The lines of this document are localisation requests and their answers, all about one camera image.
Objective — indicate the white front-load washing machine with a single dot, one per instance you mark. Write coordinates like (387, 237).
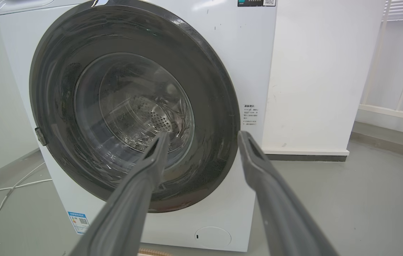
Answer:
(230, 64)

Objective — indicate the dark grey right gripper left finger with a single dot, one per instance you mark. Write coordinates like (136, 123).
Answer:
(127, 209)

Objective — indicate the dark round washing machine door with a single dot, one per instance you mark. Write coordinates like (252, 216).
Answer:
(123, 89)

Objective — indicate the blue energy label sticker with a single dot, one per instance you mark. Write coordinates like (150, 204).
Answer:
(79, 222)

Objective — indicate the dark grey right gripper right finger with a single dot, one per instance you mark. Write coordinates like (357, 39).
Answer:
(279, 213)

